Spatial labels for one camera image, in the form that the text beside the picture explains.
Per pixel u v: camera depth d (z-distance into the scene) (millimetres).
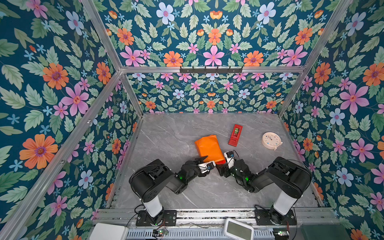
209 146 946
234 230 667
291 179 487
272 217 658
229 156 799
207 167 744
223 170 812
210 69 922
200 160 799
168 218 736
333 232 715
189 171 690
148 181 480
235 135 1010
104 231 672
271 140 1012
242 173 708
